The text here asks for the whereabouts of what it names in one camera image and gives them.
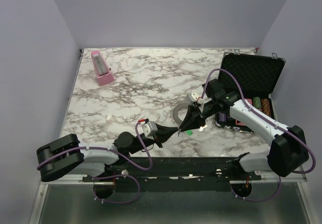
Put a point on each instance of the aluminium rail frame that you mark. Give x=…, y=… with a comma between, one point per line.
x=268, y=200

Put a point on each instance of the orange poker chip stack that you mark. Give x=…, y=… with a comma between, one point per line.
x=265, y=103

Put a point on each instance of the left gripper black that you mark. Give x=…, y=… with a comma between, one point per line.
x=164, y=133

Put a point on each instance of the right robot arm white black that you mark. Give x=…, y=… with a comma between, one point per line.
x=287, y=144

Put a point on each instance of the pink warning card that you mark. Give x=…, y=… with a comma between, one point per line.
x=239, y=123

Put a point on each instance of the pink metronome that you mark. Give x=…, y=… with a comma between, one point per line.
x=102, y=71

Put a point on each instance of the metal disc with key rings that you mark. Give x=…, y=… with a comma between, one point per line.
x=179, y=112

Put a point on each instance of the black mounting base plate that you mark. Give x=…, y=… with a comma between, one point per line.
x=171, y=175

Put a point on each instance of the purple poker chip stack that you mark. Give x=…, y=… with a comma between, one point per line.
x=222, y=118

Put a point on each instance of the black foam-lined case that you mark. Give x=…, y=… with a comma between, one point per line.
x=257, y=77

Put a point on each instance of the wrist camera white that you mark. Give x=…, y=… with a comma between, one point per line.
x=192, y=99
x=149, y=129

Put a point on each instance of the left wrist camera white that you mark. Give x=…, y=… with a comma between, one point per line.
x=149, y=129

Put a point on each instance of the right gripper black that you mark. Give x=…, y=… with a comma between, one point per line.
x=192, y=118

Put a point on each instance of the green poker chip stack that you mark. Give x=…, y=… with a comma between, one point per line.
x=257, y=102

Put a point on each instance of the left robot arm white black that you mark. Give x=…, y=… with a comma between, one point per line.
x=67, y=155

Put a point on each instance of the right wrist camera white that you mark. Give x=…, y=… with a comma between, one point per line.
x=192, y=99

